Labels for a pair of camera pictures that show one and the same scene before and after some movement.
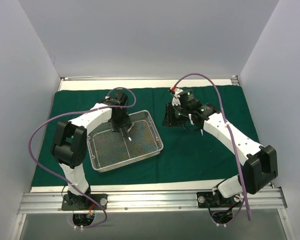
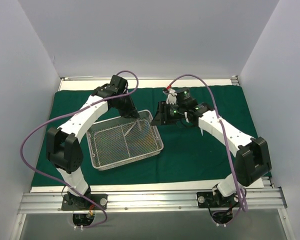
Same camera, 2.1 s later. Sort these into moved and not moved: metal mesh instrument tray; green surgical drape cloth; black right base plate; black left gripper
Moved: black left gripper
Not moved: black right base plate; green surgical drape cloth; metal mesh instrument tray
